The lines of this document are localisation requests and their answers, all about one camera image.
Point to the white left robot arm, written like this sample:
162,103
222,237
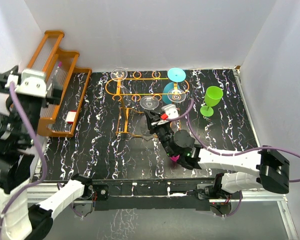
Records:
18,132

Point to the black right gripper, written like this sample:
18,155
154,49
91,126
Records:
153,116

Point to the gold wire wine glass rack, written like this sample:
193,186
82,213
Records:
124,110

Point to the clear short wine glass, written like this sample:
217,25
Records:
147,103

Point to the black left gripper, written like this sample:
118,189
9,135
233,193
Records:
54,95

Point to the teal plastic wine glass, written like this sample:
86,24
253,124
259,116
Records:
175,75

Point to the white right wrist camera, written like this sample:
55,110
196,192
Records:
171,111

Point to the pink capped marker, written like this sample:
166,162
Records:
56,72

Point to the red and white eraser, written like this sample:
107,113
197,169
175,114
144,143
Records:
70,117

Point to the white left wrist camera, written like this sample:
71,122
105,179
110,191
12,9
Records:
29,82

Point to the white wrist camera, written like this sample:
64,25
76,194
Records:
29,82
171,111

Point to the green plastic wine glass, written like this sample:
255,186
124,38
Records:
212,97

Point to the orange wooden shelf rack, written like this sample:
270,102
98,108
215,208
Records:
61,69

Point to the aluminium base frame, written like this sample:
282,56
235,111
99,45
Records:
171,209

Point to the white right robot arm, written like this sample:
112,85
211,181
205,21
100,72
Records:
263,168

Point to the magenta plastic wine glass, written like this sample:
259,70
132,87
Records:
174,160

